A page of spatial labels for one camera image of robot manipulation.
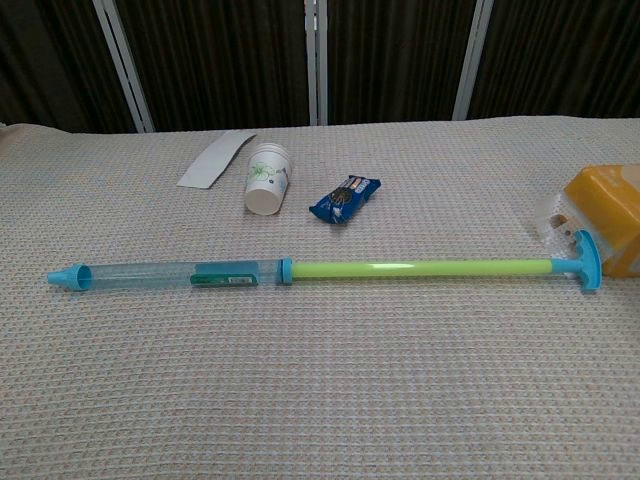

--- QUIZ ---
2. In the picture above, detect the blue green water pump toy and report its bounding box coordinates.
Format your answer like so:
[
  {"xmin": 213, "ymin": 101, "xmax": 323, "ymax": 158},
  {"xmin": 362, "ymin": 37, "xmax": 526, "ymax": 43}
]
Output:
[{"xmin": 46, "ymin": 229, "xmax": 603, "ymax": 296}]

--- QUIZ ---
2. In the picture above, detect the white screen frame post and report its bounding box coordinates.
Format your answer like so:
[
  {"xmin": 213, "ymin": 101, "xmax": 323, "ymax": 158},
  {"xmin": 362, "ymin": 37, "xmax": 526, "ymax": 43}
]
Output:
[
  {"xmin": 303, "ymin": 0, "xmax": 329, "ymax": 127},
  {"xmin": 451, "ymin": 0, "xmax": 496, "ymax": 122},
  {"xmin": 92, "ymin": 0, "xmax": 155, "ymax": 134}
]

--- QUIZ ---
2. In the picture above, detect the white paper strip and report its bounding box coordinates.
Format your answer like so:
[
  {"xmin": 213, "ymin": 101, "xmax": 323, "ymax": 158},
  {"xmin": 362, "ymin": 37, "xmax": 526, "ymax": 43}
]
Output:
[{"xmin": 175, "ymin": 131, "xmax": 258, "ymax": 191}]

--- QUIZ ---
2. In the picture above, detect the beige woven table cloth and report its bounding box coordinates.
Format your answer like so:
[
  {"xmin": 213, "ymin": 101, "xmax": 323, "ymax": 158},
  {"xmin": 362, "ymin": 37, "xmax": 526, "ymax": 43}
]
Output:
[{"xmin": 0, "ymin": 116, "xmax": 640, "ymax": 480}]

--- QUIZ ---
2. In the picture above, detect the white paper cup green print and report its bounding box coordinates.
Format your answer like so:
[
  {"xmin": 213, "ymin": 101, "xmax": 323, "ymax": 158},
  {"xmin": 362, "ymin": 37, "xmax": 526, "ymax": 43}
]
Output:
[{"xmin": 244, "ymin": 142, "xmax": 293, "ymax": 217}]

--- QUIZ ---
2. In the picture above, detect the blue cookie packet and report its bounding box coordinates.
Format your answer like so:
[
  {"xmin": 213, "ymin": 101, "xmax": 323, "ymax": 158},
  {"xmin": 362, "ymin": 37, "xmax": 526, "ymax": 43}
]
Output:
[{"xmin": 308, "ymin": 174, "xmax": 383, "ymax": 226}]

